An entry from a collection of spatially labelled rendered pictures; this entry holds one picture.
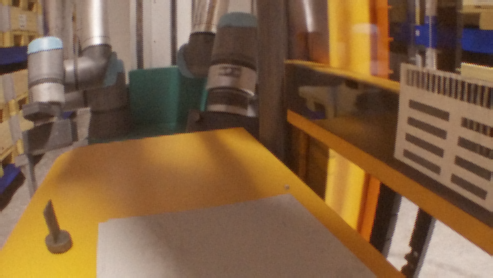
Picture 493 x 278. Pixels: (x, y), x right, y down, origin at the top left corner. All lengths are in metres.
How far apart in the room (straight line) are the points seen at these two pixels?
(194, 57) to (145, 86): 0.49
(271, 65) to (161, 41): 0.92
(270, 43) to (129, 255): 0.31
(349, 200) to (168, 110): 0.87
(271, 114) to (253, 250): 0.24
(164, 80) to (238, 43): 0.65
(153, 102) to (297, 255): 1.08
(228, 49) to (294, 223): 0.41
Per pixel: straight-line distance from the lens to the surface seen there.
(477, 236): 0.22
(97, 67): 0.85
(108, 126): 1.15
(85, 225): 0.29
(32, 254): 0.28
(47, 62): 0.74
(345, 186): 0.51
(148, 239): 0.25
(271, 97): 0.44
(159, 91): 1.24
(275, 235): 0.25
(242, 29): 0.63
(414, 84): 0.23
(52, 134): 0.71
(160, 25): 1.31
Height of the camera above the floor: 1.03
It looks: 18 degrees down
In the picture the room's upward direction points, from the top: 1 degrees counter-clockwise
